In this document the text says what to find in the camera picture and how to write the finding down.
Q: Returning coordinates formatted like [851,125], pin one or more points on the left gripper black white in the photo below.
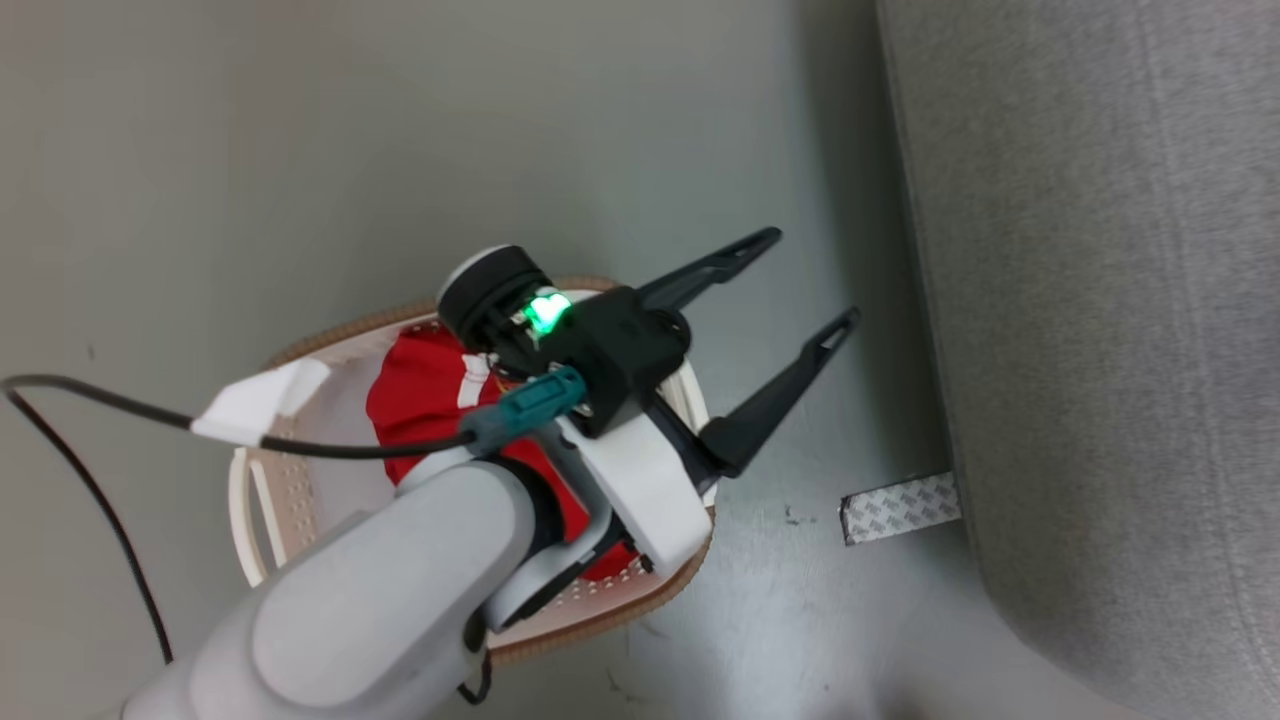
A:
[630,350]

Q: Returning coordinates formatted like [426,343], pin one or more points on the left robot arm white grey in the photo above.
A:
[380,600]

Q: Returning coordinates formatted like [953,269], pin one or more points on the red white clothing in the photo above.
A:
[420,400]

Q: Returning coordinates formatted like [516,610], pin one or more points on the white laundry basket brown rim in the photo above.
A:
[290,480]

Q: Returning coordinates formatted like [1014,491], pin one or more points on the grey patterned tape strip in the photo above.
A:
[900,508]

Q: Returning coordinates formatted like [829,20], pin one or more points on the grey fabric sofa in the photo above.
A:
[1100,300]

